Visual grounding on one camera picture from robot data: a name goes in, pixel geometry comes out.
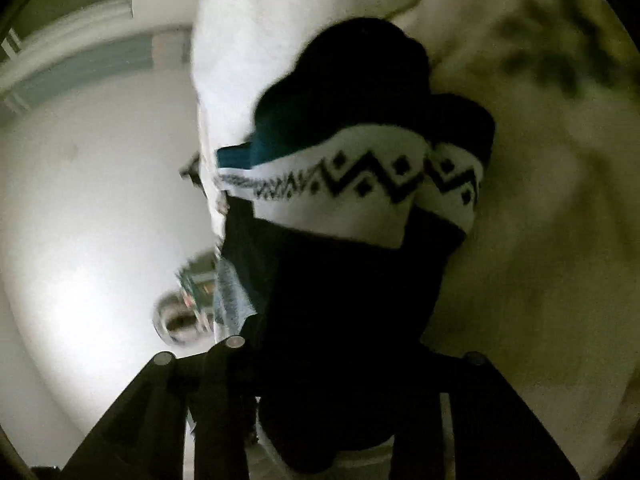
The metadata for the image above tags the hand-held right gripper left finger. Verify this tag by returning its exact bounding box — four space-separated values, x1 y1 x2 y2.
60 335 259 480

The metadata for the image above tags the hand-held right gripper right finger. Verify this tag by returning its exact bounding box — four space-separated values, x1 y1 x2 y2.
395 351 581 480

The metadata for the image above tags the striped knit sweater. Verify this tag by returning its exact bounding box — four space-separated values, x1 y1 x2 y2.
212 17 497 476

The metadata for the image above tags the white garment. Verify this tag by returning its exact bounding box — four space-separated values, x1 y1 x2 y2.
192 0 434 243

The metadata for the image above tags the green white storage rack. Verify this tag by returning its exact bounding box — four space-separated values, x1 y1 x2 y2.
152 250 227 347

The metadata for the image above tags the floral bedsheet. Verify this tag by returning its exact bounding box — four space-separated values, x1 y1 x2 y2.
395 0 637 461

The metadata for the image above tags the narrow grey-blue curtain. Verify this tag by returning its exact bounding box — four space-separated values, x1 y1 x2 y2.
0 35 194 112

